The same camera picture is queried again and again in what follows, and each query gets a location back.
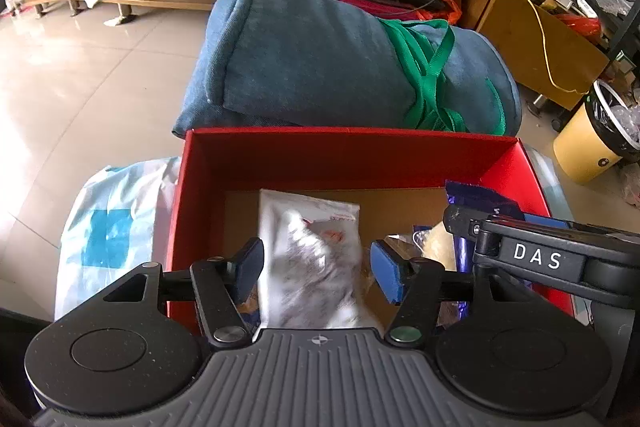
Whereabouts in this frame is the white packet with orange picture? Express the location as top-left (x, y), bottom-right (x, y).
top-left (257, 188), bottom-right (386, 330)

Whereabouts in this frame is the yellow trash bin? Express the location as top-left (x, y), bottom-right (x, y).
top-left (552, 79), bottom-right (640, 185)

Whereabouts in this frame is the green strap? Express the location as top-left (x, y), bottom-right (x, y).
top-left (377, 18), bottom-right (506, 135)

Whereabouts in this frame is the yellow cable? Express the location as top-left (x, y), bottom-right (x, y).
top-left (415, 0), bottom-right (591, 95)

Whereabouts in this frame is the rolled blue blanket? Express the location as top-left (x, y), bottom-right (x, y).
top-left (171, 0), bottom-right (523, 138)

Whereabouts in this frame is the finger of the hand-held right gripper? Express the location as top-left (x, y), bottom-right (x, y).
top-left (443, 204), bottom-right (523, 239)
top-left (522, 215), bottom-right (617, 238)

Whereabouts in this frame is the red plastic bag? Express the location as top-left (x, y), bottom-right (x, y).
top-left (557, 13), bottom-right (601, 38)

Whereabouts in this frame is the clear packet of yellow crisps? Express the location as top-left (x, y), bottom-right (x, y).
top-left (385, 222), bottom-right (458, 278)

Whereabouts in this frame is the dark purple wafer packet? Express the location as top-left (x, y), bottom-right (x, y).
top-left (444, 180), bottom-right (526, 323)

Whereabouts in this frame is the red cardboard box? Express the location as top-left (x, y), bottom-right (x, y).
top-left (165, 128), bottom-right (576, 333)

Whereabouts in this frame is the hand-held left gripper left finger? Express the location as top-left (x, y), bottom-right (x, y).
top-left (102, 237), bottom-right (266, 350)

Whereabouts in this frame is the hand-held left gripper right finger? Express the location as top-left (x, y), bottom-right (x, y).
top-left (370, 239), bottom-right (526, 350)

